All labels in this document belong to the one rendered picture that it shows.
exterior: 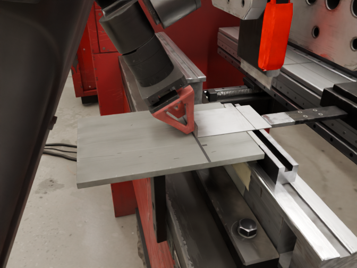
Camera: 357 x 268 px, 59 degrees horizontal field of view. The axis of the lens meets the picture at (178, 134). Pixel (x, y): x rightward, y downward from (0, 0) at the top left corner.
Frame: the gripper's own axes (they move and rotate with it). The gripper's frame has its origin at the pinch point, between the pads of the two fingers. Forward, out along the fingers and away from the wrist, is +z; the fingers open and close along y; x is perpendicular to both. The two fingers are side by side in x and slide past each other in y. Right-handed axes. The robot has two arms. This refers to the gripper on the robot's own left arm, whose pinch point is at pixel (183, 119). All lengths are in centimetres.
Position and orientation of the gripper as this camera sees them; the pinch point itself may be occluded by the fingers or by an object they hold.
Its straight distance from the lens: 51.7
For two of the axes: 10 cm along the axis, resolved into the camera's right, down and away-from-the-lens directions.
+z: 4.5, 7.0, 5.5
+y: -2.4, -5.0, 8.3
